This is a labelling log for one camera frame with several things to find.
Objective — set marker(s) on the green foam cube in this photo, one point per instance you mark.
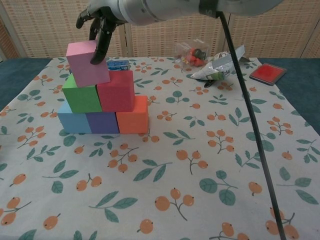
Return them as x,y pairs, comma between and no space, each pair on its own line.
81,96

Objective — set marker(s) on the orange foam cube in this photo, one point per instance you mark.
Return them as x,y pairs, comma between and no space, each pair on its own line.
132,118

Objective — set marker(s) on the red foam cube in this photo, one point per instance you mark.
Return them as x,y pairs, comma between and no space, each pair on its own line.
116,93

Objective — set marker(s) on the floral fruit print tablecloth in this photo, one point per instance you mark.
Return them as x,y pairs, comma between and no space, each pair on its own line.
160,175

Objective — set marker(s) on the clear plastic toy box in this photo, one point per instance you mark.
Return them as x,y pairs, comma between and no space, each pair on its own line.
192,53

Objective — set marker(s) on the light blue foam cube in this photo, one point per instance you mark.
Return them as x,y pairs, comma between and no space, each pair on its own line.
72,122

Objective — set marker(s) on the woven bamboo folding screen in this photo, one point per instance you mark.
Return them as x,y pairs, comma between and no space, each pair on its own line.
175,25

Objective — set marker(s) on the pink foam cube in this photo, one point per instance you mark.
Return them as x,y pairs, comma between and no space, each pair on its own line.
87,65

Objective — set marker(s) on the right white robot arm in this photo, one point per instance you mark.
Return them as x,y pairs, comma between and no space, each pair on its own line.
187,7

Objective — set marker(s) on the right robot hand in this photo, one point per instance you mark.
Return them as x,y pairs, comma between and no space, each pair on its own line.
102,22

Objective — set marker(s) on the red ink pad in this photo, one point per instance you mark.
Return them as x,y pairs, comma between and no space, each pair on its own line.
267,73

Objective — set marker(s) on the silver snack bag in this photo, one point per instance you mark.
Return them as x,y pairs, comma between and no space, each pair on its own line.
220,65

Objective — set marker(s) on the purple foam cube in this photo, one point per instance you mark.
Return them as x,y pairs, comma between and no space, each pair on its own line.
102,122

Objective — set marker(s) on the blue cookie box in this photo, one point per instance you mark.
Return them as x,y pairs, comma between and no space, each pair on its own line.
118,65

